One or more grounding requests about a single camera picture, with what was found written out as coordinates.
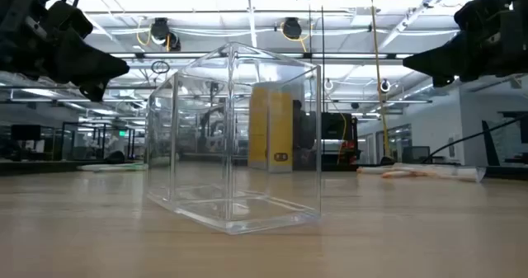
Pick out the black ceiling cable reel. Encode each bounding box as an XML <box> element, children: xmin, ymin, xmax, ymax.
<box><xmin>149</xmin><ymin>17</ymin><xmax>182</xmax><ymax>52</ymax></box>
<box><xmin>281</xmin><ymin>16</ymin><xmax>304</xmax><ymax>40</ymax></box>

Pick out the green white toothbrush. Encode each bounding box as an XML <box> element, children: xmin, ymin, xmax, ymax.
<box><xmin>97</xmin><ymin>166</ymin><xmax>149</xmax><ymax>172</ymax></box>

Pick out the clear plastic bag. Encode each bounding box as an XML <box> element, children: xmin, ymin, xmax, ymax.
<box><xmin>144</xmin><ymin>41</ymin><xmax>323</xmax><ymax>235</ymax></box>

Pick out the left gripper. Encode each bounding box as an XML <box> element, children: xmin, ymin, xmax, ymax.
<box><xmin>12</xmin><ymin>0</ymin><xmax>130</xmax><ymax>102</ymax></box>

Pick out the yellow cable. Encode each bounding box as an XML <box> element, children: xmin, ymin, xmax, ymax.
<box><xmin>369</xmin><ymin>0</ymin><xmax>391</xmax><ymax>160</ymax></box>

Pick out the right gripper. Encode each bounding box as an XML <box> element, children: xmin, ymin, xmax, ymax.
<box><xmin>403</xmin><ymin>0</ymin><xmax>516</xmax><ymax>88</ymax></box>

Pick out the orange white toothbrush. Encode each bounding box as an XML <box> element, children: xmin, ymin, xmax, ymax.
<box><xmin>356</xmin><ymin>165</ymin><xmax>413</xmax><ymax>175</ymax></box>
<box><xmin>394</xmin><ymin>162</ymin><xmax>488</xmax><ymax>183</ymax></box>
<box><xmin>381</xmin><ymin>169</ymin><xmax>438</xmax><ymax>179</ymax></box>

